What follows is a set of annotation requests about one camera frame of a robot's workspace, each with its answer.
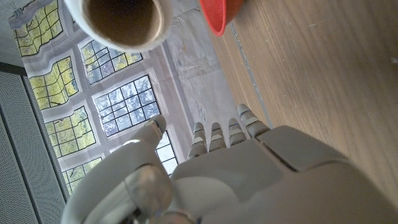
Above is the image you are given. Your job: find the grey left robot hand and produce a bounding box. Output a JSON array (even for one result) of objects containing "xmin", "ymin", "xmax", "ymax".
[{"xmin": 61, "ymin": 103, "xmax": 398, "ymax": 224}]

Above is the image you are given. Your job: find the cling film roll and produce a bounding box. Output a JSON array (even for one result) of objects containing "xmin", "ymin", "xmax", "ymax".
[{"xmin": 63, "ymin": 0, "xmax": 174, "ymax": 53}]

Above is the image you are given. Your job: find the red bowl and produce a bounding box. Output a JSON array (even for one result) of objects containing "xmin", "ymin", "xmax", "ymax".
[{"xmin": 198, "ymin": 0, "xmax": 246, "ymax": 37}]

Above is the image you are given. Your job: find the printed window backdrop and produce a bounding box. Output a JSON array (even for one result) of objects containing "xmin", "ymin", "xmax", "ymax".
[{"xmin": 9, "ymin": 0, "xmax": 249, "ymax": 200}]

